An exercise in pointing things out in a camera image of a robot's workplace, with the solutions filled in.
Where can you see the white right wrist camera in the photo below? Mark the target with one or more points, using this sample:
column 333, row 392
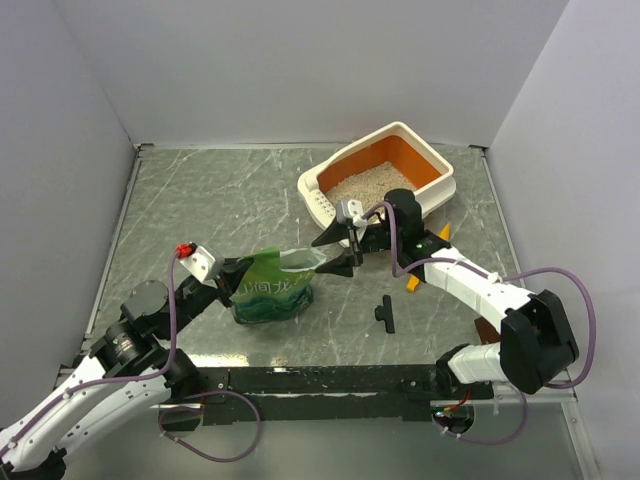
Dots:
column 350, row 213

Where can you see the black bag clip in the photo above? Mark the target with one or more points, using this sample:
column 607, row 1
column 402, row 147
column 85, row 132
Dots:
column 384, row 313

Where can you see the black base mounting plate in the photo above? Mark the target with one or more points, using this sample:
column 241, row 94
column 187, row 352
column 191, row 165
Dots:
column 300, row 393

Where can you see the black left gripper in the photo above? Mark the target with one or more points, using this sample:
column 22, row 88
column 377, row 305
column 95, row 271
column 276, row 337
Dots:
column 234, row 270

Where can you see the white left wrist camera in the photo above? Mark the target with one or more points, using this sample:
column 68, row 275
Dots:
column 203, row 264

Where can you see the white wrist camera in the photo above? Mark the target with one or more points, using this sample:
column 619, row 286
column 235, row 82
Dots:
column 203, row 264
column 350, row 213

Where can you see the green litter bag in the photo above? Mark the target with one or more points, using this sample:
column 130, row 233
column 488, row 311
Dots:
column 277, row 285

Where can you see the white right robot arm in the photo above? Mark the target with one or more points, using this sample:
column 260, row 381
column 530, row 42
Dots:
column 535, row 340

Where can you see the yellow plastic scoop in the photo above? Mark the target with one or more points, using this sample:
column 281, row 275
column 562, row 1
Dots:
column 413, row 281

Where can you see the white orange litter box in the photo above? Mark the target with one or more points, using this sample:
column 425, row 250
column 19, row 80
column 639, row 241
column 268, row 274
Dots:
column 391, row 157

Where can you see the brown wooden block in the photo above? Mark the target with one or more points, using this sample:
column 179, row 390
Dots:
column 487, row 333

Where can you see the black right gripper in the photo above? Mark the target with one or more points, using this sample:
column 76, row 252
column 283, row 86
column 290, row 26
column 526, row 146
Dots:
column 344, row 265

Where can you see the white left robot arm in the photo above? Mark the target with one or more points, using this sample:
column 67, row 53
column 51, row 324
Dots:
column 135, row 364

